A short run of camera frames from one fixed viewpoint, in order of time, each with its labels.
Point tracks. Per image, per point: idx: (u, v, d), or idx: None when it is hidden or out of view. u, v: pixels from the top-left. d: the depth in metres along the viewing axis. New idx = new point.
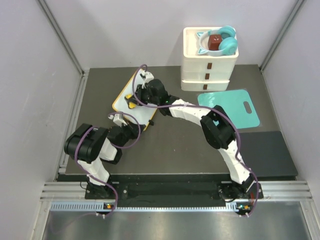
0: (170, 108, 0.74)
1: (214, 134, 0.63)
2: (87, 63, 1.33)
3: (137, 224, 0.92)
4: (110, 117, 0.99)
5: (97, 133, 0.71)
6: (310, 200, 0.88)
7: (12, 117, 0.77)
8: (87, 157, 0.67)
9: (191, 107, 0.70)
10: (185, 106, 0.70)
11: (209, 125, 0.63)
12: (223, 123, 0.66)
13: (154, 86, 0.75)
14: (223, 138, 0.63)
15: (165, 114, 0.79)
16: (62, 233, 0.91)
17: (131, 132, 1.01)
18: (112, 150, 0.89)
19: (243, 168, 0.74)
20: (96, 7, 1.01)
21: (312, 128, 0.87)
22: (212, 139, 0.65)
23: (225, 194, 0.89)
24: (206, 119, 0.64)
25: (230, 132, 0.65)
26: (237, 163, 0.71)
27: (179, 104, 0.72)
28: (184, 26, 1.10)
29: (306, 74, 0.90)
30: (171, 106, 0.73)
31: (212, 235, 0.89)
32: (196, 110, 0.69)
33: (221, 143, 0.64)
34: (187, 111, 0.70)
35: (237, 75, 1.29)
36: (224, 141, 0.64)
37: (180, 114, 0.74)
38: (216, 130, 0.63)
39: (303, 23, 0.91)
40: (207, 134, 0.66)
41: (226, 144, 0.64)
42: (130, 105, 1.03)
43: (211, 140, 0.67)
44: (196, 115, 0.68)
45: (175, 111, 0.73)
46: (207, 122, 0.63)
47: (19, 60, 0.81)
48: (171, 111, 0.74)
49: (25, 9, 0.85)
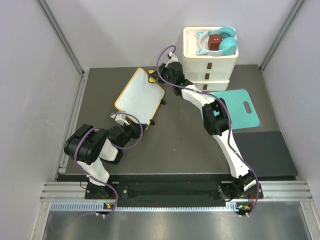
0: (182, 90, 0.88)
1: (210, 122, 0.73)
2: (87, 62, 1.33)
3: (137, 224, 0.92)
4: (112, 117, 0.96)
5: (97, 134, 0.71)
6: (310, 200, 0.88)
7: (12, 117, 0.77)
8: (87, 157, 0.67)
9: (199, 93, 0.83)
10: (195, 92, 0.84)
11: (208, 113, 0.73)
12: (222, 114, 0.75)
13: (174, 67, 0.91)
14: (218, 127, 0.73)
15: (177, 94, 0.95)
16: (62, 233, 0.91)
17: (132, 132, 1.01)
18: (113, 151, 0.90)
19: (240, 162, 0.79)
20: (96, 7, 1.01)
21: (313, 127, 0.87)
22: (209, 125, 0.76)
23: (224, 193, 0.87)
24: (207, 107, 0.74)
25: (225, 123, 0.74)
26: (232, 153, 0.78)
27: (190, 89, 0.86)
28: (184, 26, 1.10)
29: (306, 74, 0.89)
30: (183, 89, 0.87)
31: (212, 235, 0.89)
32: (202, 97, 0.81)
33: (214, 130, 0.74)
34: (194, 96, 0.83)
35: (237, 75, 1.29)
36: (218, 130, 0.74)
37: (189, 97, 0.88)
38: (213, 119, 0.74)
39: (303, 22, 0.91)
40: (205, 120, 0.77)
41: (219, 132, 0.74)
42: (150, 79, 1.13)
43: (207, 126, 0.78)
44: (201, 101, 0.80)
45: (186, 94, 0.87)
46: (207, 110, 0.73)
47: (19, 60, 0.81)
48: (183, 93, 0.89)
49: (25, 9, 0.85)
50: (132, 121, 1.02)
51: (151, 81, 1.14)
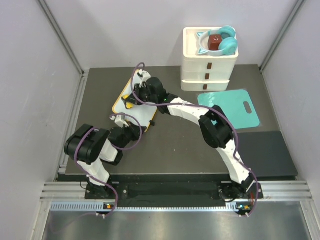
0: (168, 107, 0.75)
1: (212, 134, 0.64)
2: (87, 63, 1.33)
3: (137, 224, 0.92)
4: (112, 119, 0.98)
5: (98, 134, 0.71)
6: (310, 200, 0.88)
7: (12, 117, 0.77)
8: (87, 158, 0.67)
9: (190, 106, 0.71)
10: (184, 105, 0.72)
11: (207, 125, 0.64)
12: (222, 122, 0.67)
13: (152, 84, 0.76)
14: (221, 138, 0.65)
15: (163, 112, 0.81)
16: (62, 233, 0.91)
17: (132, 134, 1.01)
18: (113, 152, 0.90)
19: (242, 168, 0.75)
20: (96, 7, 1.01)
21: (313, 128, 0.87)
22: (210, 138, 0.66)
23: (225, 194, 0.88)
24: (204, 119, 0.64)
25: (228, 132, 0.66)
26: (236, 163, 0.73)
27: (178, 103, 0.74)
28: (184, 26, 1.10)
29: (306, 74, 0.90)
30: (170, 105, 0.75)
31: (212, 235, 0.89)
32: (194, 109, 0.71)
33: (218, 142, 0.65)
34: (185, 110, 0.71)
35: (237, 75, 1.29)
36: (222, 141, 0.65)
37: (178, 112, 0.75)
38: (214, 130, 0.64)
39: (303, 23, 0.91)
40: (205, 133, 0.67)
41: (223, 143, 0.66)
42: (128, 105, 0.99)
43: (208, 139, 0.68)
44: (194, 114, 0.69)
45: (173, 109, 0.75)
46: (206, 122, 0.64)
47: (19, 60, 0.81)
48: (170, 109, 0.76)
49: (25, 9, 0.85)
50: (131, 123, 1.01)
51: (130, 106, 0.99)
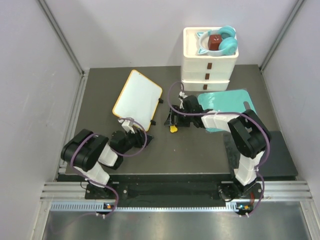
0: (202, 117, 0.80)
1: (244, 140, 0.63)
2: (87, 63, 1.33)
3: (137, 224, 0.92)
4: (121, 121, 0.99)
5: (96, 141, 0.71)
6: (310, 200, 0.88)
7: (12, 117, 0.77)
8: (83, 165, 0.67)
9: (222, 114, 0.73)
10: (216, 114, 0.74)
11: (238, 128, 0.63)
12: (256, 129, 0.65)
13: (188, 99, 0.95)
14: (255, 146, 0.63)
15: (198, 125, 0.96)
16: (61, 233, 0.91)
17: (136, 141, 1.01)
18: (113, 156, 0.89)
19: (254, 175, 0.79)
20: (97, 7, 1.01)
21: (313, 127, 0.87)
22: (243, 145, 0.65)
23: (224, 193, 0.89)
24: (235, 122, 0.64)
25: (262, 141, 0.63)
26: (251, 171, 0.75)
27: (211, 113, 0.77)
28: (184, 26, 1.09)
29: (306, 75, 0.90)
30: (204, 115, 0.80)
31: (212, 235, 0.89)
32: (226, 116, 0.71)
33: (251, 150, 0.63)
34: (216, 118, 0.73)
35: (237, 75, 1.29)
36: (255, 149, 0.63)
37: (212, 123, 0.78)
38: (247, 137, 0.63)
39: (303, 22, 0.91)
40: (237, 140, 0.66)
41: (256, 151, 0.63)
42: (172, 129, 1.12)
43: (241, 147, 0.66)
44: (225, 119, 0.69)
45: (207, 120, 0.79)
46: (236, 125, 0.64)
47: (19, 60, 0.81)
48: (204, 120, 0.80)
49: (24, 9, 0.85)
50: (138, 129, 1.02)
51: (172, 131, 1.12)
